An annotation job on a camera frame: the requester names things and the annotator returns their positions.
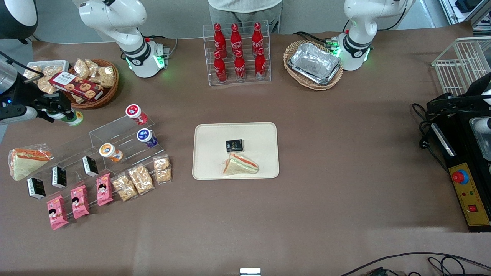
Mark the metal frame shelf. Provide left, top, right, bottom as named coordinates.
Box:
left=439, top=0, right=491, bottom=36

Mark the cable at right arm base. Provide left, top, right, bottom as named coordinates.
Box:
left=143, top=35, right=179, bottom=55

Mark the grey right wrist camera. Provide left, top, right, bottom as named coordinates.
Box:
left=0, top=106, right=39, bottom=126

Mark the cable at left arm base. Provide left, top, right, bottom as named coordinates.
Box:
left=293, top=31, right=335, bottom=45

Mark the white wire basket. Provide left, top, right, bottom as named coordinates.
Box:
left=431, top=36, right=491, bottom=97

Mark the small wrapped triangle sandwich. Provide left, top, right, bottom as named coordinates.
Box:
left=221, top=152, right=260, bottom=176

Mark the red cookie box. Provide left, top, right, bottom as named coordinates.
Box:
left=49, top=71, right=104, bottom=102

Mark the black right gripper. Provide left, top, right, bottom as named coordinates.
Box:
left=0, top=75, right=76, bottom=123

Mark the large wrapped triangle sandwich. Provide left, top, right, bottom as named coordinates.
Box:
left=8, top=144, right=54, bottom=182

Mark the clear acrylic stepped display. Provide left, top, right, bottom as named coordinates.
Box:
left=23, top=114, right=166, bottom=219

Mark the long black cable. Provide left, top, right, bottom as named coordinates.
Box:
left=339, top=252, right=491, bottom=276

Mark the black device on shelf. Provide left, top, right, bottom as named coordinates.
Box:
left=455, top=0, right=485, bottom=13

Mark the looped black cable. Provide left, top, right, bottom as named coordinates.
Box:
left=427, top=256, right=470, bottom=276

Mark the blue gum jar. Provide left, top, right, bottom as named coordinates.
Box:
left=137, top=129, right=159, bottom=149

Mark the light oval wicker basket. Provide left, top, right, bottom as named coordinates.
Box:
left=283, top=40, right=344, bottom=92

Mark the white rectangular bin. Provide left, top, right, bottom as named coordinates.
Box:
left=26, top=60, right=70, bottom=96

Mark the black cable with plug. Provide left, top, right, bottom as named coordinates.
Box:
left=412, top=103, right=449, bottom=173

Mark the red emergency stop button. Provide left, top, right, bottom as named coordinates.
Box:
left=451, top=169, right=470, bottom=185

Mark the red gum jar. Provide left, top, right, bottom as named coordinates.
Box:
left=125, top=104, right=148, bottom=126

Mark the brown round wicker basket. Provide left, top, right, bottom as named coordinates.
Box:
left=59, top=58, right=120, bottom=110

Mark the pink snack packet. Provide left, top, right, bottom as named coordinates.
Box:
left=46, top=195, right=70, bottom=231
left=70, top=185, right=90, bottom=220
left=96, top=173, right=114, bottom=207

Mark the red cola bottle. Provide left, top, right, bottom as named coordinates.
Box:
left=252, top=22, right=265, bottom=55
left=213, top=51, right=228, bottom=83
left=230, top=23, right=243, bottom=57
left=213, top=23, right=227, bottom=58
left=254, top=47, right=267, bottom=80
left=234, top=49, right=247, bottom=81

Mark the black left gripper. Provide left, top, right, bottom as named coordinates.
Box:
left=427, top=93, right=482, bottom=117

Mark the black machine with yellow panel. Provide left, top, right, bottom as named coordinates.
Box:
left=431, top=110, right=491, bottom=233

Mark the beige plastic tray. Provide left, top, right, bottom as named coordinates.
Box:
left=192, top=122, right=280, bottom=181

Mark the person torso white sweater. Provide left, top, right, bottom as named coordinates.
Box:
left=208, top=0, right=283, bottom=36

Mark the cable at arm base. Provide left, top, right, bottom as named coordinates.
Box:
left=143, top=35, right=179, bottom=55
left=293, top=31, right=335, bottom=45

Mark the aluminium foil tray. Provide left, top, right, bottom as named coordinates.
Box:
left=288, top=61, right=342, bottom=86
left=290, top=42, right=341, bottom=82

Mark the clear plastic container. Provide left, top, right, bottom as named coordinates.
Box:
left=470, top=117, right=491, bottom=162

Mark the orange gum jar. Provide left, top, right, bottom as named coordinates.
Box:
left=99, top=143, right=124, bottom=163

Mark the clear acrylic bottle rack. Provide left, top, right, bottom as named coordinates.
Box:
left=203, top=21, right=272, bottom=87

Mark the green gum jar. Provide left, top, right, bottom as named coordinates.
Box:
left=61, top=110, right=84, bottom=127

